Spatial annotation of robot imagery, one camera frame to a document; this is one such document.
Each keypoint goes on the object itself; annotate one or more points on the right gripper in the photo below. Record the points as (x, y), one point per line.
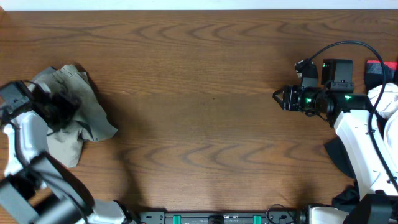
(290, 98)

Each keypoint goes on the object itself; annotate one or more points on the white shirt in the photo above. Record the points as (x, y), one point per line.
(387, 108)

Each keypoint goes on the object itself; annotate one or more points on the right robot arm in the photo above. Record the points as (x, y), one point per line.
(378, 207)

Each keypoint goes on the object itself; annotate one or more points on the khaki shorts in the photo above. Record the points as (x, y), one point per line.
(89, 122)

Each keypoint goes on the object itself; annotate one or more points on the black garment with red band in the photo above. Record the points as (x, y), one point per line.
(377, 74)

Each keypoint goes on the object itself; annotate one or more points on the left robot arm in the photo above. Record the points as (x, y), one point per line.
(36, 187)

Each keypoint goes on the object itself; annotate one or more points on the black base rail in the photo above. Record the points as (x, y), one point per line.
(272, 216)

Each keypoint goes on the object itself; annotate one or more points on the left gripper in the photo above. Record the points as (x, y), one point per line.
(68, 103)

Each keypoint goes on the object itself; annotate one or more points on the folded grey shorts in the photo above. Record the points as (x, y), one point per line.
(47, 71)

